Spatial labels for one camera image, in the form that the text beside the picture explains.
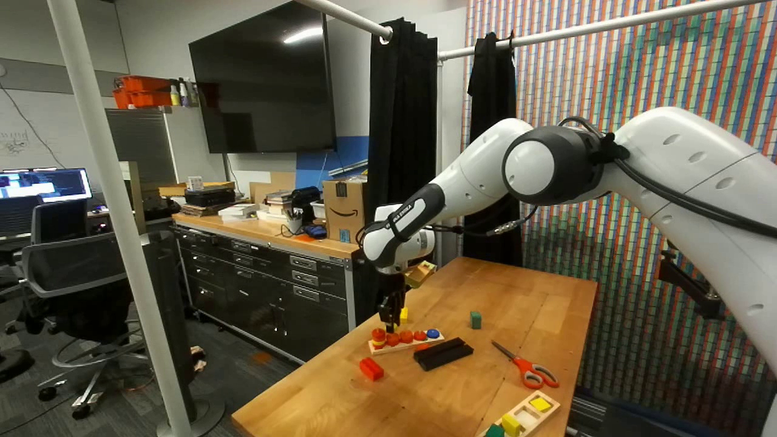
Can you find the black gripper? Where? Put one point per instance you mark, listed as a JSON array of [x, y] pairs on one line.
[[392, 290]]

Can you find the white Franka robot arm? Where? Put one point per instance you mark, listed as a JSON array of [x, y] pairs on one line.
[[713, 179]]

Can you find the wooden peg platform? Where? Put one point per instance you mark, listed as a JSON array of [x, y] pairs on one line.
[[403, 349]]

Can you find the yellow toy brick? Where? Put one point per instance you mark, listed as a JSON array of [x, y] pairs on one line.
[[406, 316]]

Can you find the red toy brick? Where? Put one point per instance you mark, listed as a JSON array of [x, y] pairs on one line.
[[372, 370]]

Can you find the black rectangular block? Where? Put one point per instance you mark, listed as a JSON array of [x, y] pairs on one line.
[[442, 353]]

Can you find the small green block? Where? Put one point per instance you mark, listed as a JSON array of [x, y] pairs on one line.
[[476, 322]]

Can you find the cardboard shipping box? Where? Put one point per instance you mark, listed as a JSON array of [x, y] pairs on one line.
[[345, 211]]

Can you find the black drawer cabinet wooden top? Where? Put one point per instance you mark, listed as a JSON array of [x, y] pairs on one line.
[[267, 276]]

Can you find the black countertop appliance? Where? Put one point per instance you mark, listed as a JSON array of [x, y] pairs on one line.
[[302, 211]]

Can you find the green shape sorter cube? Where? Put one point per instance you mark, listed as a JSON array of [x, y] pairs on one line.
[[494, 432]]

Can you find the yellow shape sorter cube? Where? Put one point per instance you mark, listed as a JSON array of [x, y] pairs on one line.
[[511, 424]]

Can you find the wooden shape sorter board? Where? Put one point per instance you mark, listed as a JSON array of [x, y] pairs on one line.
[[527, 418]]

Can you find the yellow flat shape piece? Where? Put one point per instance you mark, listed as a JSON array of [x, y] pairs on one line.
[[540, 405]]

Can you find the white countertop item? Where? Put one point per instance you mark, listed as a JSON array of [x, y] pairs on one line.
[[237, 212]]

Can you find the wide black curtain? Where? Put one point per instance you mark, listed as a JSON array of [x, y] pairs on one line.
[[401, 122]]

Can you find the flat black box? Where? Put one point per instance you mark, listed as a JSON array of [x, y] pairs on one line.
[[209, 197]]

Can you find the narrow black curtain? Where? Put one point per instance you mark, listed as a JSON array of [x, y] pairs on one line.
[[488, 75]]

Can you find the black office chair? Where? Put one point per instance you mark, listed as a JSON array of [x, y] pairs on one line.
[[77, 276]]

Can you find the orange storage box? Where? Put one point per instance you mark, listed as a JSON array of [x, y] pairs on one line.
[[142, 94]]

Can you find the long white curtain rod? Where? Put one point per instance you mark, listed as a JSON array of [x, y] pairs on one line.
[[584, 30]]

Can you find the lit computer monitor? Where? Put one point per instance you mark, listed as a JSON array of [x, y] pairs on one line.
[[44, 184]]

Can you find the large black wall television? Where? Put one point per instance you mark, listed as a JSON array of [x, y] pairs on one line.
[[264, 81]]

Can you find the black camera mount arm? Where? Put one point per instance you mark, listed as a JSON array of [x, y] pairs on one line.
[[687, 283]]

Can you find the short white frame rod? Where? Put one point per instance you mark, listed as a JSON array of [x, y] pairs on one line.
[[347, 15]]

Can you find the white frame pole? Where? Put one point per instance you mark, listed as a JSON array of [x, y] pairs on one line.
[[105, 202]]

